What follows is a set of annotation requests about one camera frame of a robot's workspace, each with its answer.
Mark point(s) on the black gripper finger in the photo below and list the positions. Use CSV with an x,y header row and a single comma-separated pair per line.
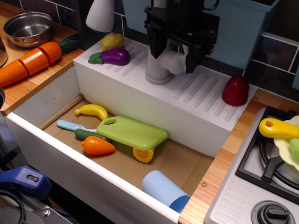
x,y
194,57
157,39

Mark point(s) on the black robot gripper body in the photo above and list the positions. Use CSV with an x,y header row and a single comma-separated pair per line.
x,y
186,22

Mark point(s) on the grey toy faucet with lever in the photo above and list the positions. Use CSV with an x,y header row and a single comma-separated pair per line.
x,y
171,62

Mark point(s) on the purple toy eggplant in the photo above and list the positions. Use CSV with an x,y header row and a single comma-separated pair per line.
x,y
118,57

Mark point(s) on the yellow toy potato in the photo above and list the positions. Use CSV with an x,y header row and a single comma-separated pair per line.
x,y
112,41

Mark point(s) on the red toy pepper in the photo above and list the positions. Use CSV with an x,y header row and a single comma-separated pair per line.
x,y
236,91

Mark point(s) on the teal plastic bin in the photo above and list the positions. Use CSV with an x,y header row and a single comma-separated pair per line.
x,y
241,24

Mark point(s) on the yellow toy banana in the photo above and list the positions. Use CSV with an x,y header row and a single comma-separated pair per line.
x,y
94,110

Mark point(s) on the green toy cutting board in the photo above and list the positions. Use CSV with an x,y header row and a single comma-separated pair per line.
x,y
132,132

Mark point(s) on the yellow toy corn piece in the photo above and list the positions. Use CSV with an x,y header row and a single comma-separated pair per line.
x,y
143,156

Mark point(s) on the white toy sink basin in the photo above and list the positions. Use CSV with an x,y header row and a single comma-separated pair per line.
x,y
189,107

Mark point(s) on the green toy cucumber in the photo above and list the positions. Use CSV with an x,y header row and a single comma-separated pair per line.
x,y
83,134

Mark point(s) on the pale yellow toy plate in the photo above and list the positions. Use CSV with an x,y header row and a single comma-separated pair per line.
x,y
283,148

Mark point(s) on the small orange toy carrot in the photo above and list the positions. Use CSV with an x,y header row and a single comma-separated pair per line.
x,y
96,146

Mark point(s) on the steel pot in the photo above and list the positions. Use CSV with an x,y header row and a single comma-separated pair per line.
x,y
29,29

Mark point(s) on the green toy vegetable on plate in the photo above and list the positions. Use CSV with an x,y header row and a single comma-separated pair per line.
x,y
294,148

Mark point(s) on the light blue plastic cup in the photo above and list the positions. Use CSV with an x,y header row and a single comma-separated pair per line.
x,y
161,188

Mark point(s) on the toy stove top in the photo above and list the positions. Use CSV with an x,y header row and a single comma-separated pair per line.
x,y
257,174

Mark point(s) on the large wooden toy carrot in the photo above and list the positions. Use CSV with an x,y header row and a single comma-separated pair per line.
x,y
37,60

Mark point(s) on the black stove knob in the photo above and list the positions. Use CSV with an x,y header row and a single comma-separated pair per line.
x,y
270,212

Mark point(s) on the blue clamp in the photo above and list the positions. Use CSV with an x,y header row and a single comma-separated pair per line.
x,y
27,181

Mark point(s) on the yellow toy spatula handle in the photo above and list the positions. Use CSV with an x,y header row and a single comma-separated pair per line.
x,y
274,128

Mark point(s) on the blue handled toy knife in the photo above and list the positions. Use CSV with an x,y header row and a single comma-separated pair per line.
x,y
72,126

